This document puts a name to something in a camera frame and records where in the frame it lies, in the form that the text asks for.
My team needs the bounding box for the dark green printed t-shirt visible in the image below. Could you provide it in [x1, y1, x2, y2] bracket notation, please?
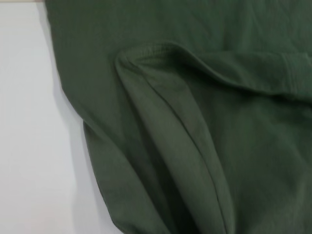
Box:
[44, 0, 312, 234]

